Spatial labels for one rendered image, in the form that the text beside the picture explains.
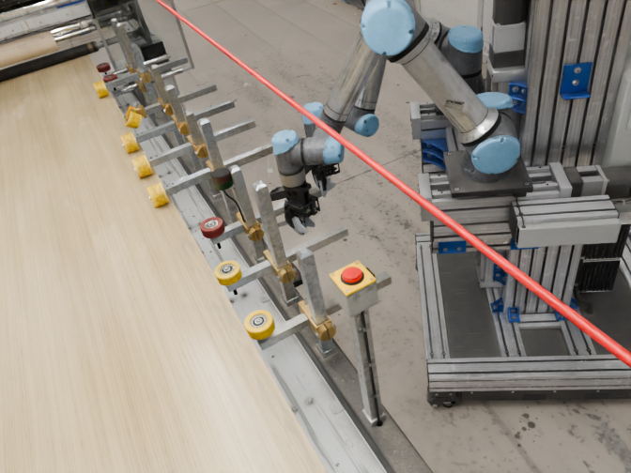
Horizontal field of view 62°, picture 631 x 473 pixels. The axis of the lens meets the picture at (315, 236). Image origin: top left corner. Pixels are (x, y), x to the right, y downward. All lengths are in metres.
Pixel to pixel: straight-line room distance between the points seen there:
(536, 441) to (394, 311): 0.84
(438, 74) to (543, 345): 1.29
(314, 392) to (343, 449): 0.20
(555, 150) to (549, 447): 1.10
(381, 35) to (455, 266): 1.49
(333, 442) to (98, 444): 0.60
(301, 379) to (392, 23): 1.03
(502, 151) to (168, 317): 1.00
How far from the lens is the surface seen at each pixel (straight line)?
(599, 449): 2.30
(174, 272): 1.69
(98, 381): 1.51
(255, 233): 1.80
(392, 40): 1.23
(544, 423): 2.30
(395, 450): 1.41
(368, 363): 1.23
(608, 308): 2.43
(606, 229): 1.64
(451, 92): 1.32
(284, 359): 1.70
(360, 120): 1.71
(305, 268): 1.32
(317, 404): 1.59
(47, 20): 3.81
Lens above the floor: 1.96
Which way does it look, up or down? 40 degrees down
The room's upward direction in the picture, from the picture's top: 12 degrees counter-clockwise
